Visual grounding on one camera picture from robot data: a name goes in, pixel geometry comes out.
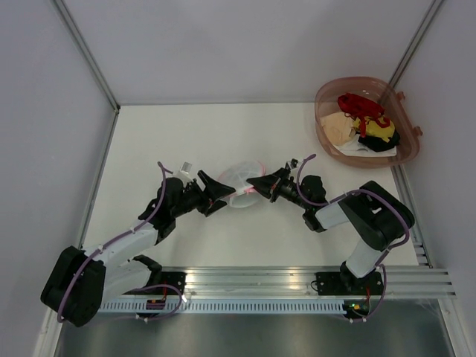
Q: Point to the red garment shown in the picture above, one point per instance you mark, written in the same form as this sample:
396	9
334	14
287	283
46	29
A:
360	107

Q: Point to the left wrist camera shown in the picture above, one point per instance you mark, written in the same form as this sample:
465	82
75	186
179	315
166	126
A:
184	168

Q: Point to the white garment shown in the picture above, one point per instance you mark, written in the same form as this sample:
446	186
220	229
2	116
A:
353	148

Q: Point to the aluminium frame rail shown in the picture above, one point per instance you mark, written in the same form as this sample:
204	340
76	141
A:
403	282

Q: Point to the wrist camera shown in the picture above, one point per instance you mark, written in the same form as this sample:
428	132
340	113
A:
184	168
292	164

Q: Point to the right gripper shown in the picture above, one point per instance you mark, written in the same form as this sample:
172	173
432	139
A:
269	185

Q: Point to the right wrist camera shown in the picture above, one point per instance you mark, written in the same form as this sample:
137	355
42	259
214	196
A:
292	164

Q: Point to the white mesh laundry bag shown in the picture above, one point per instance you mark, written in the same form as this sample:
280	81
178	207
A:
236	176

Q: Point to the yellow garment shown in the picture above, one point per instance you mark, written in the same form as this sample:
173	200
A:
379	127

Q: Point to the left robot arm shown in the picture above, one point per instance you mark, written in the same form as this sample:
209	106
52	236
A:
85	278

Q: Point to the white slotted cable duct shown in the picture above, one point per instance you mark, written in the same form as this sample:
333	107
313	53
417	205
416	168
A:
225	306

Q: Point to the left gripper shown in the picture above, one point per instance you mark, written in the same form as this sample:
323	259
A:
205	207

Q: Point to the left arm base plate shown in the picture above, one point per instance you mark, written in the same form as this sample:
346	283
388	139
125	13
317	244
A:
164	295

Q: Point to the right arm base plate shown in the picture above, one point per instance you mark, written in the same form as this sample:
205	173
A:
366	293

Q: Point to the black garment in basket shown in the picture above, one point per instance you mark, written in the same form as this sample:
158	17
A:
377	144

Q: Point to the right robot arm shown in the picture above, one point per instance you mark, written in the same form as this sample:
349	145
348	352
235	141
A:
377	216

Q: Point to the pink translucent plastic basket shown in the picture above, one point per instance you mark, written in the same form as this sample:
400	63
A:
381	93

